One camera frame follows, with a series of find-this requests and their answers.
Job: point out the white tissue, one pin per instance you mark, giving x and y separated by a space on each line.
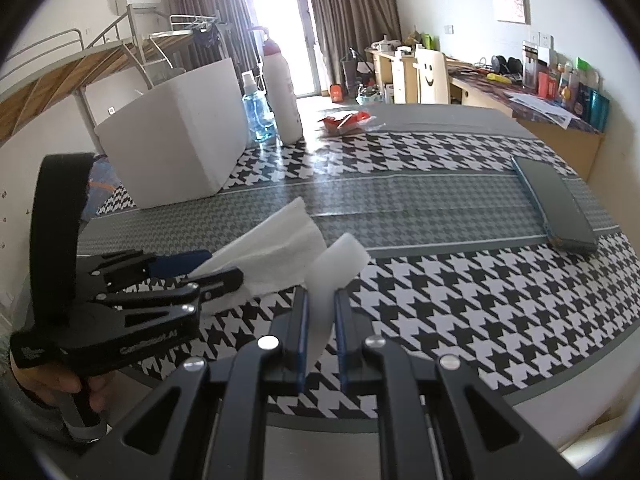
280 250

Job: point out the pink wall poster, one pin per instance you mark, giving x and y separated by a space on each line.
510 1

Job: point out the large metal bunk bed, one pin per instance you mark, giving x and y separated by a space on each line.
60 75

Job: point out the printed paper sheets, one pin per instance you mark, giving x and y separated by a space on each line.
542 107

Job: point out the row of toiletry bottles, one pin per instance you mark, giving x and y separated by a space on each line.
575 90

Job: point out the green box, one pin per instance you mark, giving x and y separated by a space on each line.
428 42

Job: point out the blue orange quilted blanket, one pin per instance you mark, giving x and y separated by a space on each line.
100 190

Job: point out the grey flat case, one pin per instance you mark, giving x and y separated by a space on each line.
555 205

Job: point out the black bag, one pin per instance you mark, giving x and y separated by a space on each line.
355 70

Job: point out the yellow object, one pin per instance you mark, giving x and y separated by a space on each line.
499 79

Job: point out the white pump bottle red top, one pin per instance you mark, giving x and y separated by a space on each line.
282 100

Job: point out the brown curtain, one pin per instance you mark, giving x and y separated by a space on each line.
355 20
210 5

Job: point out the white foam box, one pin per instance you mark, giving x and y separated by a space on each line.
170 135

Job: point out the orange bag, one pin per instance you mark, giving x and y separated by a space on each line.
336 93

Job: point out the person's left hand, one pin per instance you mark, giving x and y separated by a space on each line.
45 385

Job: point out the small metal bunk bed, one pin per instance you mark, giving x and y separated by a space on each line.
185 55

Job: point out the white wall socket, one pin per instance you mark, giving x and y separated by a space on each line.
541 38

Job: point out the glass balcony door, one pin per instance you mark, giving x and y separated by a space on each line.
290 5

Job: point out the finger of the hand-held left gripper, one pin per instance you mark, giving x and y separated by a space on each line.
180 262
220 280

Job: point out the black headphones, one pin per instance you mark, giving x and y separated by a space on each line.
506 67

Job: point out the red packet in clear bag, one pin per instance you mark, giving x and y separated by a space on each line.
345 121

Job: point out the person's left forearm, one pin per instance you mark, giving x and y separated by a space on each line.
35 420

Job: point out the white air conditioner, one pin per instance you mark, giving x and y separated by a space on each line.
139 0

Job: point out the hanging dark clothes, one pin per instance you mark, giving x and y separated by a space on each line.
206 36

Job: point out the wooden desk patterned top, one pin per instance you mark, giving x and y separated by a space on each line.
560 145

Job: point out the wooden chair smiley face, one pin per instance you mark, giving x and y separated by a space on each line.
431 77

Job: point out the clear bottle blue liquid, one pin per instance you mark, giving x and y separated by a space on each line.
260 120

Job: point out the white trash bin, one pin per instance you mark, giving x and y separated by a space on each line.
369 97

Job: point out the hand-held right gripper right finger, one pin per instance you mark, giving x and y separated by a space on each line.
341 340

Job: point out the light wooden desk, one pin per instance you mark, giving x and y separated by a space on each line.
385 72

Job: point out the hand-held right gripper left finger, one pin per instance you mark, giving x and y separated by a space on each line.
301 340

